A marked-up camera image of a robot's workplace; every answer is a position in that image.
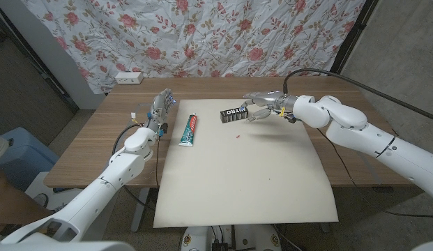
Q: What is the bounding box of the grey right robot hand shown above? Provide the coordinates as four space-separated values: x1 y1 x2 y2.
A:
241 90 299 123

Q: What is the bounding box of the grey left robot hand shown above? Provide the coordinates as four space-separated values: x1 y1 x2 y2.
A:
145 88 178 136

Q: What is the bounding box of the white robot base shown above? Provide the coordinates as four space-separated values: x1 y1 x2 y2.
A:
181 225 283 251

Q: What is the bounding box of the Colgate toothpaste tube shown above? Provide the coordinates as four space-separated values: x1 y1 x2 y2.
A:
178 113 199 148

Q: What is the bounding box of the black NITRO box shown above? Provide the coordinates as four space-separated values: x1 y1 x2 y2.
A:
220 107 250 124

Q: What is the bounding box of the white power strip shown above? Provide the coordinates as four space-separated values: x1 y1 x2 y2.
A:
114 71 144 85

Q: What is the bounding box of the cream table mat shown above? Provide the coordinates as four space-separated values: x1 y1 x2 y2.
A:
153 98 340 229

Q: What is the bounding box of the floral backdrop cloth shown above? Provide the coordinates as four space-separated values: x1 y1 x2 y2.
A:
20 0 367 96

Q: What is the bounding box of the grey metal table leg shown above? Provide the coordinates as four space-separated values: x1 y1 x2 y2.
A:
130 187 151 233

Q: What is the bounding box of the black backdrop stand pole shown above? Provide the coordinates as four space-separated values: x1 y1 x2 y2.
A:
329 0 380 76
0 6 80 112

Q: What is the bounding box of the blue plastic bin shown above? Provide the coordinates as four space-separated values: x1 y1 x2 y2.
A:
0 126 60 191

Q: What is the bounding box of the grey sneaker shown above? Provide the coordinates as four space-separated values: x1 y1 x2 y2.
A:
32 193 50 209

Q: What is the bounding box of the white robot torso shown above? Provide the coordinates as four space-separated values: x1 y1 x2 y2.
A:
0 239 433 251

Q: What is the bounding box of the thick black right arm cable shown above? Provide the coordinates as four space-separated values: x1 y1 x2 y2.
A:
282 68 433 123

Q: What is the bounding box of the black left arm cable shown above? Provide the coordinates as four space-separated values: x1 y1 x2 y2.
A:
111 123 161 212

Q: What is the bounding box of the thin black cable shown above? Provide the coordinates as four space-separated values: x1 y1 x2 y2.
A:
316 127 433 219

